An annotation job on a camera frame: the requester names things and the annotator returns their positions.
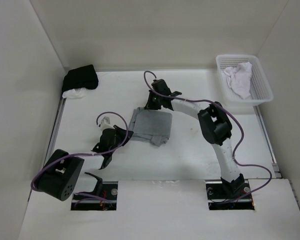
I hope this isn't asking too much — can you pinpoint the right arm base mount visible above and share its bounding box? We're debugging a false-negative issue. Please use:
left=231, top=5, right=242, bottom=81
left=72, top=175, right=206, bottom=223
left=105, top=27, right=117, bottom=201
left=205, top=180, right=255, bottom=211

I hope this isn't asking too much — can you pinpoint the grey tank top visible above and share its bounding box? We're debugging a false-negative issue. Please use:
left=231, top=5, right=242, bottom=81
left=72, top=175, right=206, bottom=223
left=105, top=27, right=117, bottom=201
left=128, top=107, right=173, bottom=147

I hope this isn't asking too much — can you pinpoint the white plastic basket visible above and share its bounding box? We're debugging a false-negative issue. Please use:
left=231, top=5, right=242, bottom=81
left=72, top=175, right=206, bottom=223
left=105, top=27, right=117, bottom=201
left=215, top=54, right=274, bottom=108

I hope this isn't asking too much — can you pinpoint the folded black tank top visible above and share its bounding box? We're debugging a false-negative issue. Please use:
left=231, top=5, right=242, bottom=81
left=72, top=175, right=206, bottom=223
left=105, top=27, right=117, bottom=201
left=61, top=64, right=99, bottom=93

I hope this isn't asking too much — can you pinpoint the white tank top in basket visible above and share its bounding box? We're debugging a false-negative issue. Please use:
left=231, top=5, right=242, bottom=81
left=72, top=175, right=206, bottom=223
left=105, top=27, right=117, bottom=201
left=223, top=62, right=253, bottom=100

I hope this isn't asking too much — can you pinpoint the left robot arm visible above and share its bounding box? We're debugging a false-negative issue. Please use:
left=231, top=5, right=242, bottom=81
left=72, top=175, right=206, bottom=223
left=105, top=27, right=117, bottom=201
left=31, top=125, right=134, bottom=201

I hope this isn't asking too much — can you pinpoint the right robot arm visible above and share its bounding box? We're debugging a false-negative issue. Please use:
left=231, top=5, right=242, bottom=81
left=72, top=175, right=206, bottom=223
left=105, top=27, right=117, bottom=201
left=145, top=79, right=245, bottom=198

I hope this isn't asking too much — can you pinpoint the folded white tank top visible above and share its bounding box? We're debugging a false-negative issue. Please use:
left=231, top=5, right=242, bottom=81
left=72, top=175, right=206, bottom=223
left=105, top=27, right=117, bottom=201
left=62, top=88, right=87, bottom=99

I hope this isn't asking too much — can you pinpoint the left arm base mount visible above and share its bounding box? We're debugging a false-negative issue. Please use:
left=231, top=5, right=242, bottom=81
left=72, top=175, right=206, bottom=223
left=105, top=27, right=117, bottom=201
left=70, top=181, right=119, bottom=212

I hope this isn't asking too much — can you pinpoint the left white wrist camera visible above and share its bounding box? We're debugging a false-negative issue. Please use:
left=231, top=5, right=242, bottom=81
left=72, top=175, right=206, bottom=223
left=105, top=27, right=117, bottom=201
left=99, top=116, right=114, bottom=131

